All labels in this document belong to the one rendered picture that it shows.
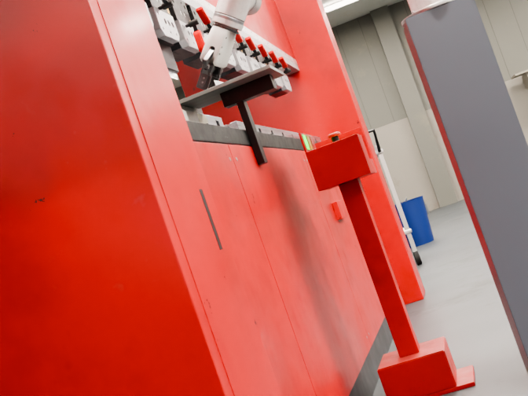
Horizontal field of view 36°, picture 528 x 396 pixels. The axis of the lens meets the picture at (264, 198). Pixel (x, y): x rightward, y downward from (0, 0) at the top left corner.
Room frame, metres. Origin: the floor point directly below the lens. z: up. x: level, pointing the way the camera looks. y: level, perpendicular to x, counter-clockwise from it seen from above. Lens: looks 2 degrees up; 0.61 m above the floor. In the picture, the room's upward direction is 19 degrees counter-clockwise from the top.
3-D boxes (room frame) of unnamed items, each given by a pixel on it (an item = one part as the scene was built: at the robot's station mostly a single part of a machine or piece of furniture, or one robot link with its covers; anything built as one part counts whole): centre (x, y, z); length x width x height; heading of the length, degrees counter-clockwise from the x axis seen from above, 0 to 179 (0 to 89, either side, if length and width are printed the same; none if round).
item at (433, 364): (2.45, -0.29, 0.06); 0.25 x 0.20 x 0.12; 77
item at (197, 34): (2.35, 0.03, 1.20); 0.04 x 0.02 x 0.10; 77
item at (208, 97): (2.18, -0.02, 1.00); 0.26 x 0.18 x 0.01; 77
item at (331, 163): (2.45, -0.26, 0.75); 0.20 x 0.16 x 0.18; 167
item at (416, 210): (7.73, -1.24, 0.23); 0.39 x 0.36 x 0.46; 170
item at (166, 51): (2.22, 0.13, 1.13); 0.10 x 0.02 x 0.10; 167
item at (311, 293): (2.84, -0.07, 0.41); 3.00 x 0.21 x 0.83; 167
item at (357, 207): (2.45, -0.26, 0.39); 0.06 x 0.06 x 0.54; 77
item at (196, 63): (2.58, 0.04, 1.26); 0.15 x 0.09 x 0.17; 167
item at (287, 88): (3.75, -0.23, 1.26); 0.15 x 0.09 x 0.17; 167
